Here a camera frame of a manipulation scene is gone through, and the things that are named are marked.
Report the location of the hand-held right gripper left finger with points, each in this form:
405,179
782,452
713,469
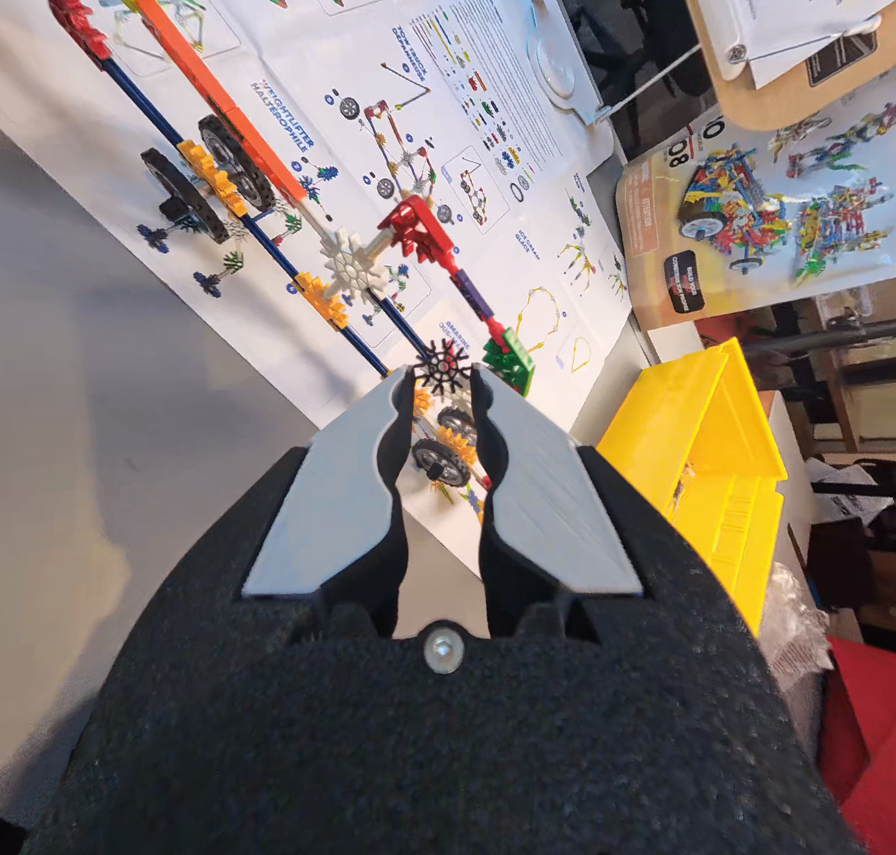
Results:
322,519

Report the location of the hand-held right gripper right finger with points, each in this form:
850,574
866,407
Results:
567,519

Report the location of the black snowflake connector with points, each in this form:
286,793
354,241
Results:
443,365

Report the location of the black toy wheel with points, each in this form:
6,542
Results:
175,197
241,169
441,460
455,421

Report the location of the colourful rod and connector model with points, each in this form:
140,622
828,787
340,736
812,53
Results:
210,85

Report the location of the grey desk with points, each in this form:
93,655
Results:
126,379

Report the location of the yellow plastic bin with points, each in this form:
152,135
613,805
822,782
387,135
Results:
700,435

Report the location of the clear plastic bag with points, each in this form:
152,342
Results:
798,631

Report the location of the colourful cardboard toy box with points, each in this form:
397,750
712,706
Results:
728,239

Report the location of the red carry case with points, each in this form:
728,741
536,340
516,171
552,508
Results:
861,743

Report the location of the white instruction sheet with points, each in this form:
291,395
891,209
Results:
350,71

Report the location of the wooden document stand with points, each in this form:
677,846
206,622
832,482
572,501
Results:
784,15

